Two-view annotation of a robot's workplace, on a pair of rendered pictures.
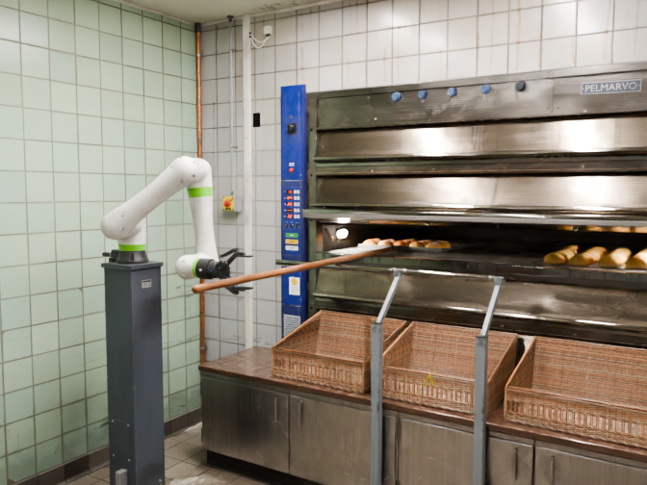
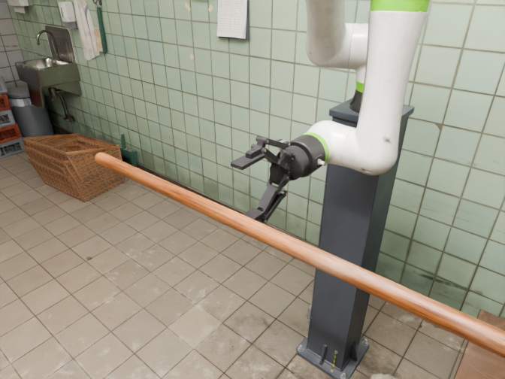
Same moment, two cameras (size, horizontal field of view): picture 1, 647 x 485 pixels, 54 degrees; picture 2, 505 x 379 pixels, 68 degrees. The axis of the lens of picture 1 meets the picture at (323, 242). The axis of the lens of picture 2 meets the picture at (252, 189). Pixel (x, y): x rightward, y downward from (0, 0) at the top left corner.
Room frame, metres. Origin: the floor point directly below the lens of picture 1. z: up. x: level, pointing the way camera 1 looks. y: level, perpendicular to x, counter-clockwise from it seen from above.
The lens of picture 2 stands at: (2.75, -0.31, 1.58)
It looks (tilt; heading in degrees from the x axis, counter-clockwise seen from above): 30 degrees down; 98
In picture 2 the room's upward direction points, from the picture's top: straight up
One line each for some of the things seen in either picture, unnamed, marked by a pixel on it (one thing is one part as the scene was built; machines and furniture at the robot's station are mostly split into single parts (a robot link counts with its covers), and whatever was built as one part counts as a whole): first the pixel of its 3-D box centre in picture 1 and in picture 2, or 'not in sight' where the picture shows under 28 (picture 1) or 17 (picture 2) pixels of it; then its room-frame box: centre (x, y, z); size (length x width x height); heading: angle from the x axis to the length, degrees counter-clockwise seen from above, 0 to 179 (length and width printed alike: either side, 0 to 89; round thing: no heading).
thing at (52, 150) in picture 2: not in sight; (74, 150); (0.94, 2.27, 0.32); 0.56 x 0.49 x 0.28; 156
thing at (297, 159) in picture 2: (219, 269); (285, 167); (2.72, 0.45, 1.20); 0.09 x 0.07 x 0.08; 59
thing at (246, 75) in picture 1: (247, 205); not in sight; (3.91, 0.47, 1.45); 0.05 x 0.02 x 2.30; 58
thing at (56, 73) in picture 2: not in sight; (49, 82); (0.43, 2.91, 0.71); 0.47 x 0.36 x 0.91; 148
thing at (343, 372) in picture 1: (340, 347); not in sight; (3.26, -0.09, 0.72); 0.56 x 0.49 x 0.28; 57
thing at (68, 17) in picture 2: not in sight; (68, 15); (0.81, 2.83, 1.28); 0.09 x 0.09 x 0.20; 58
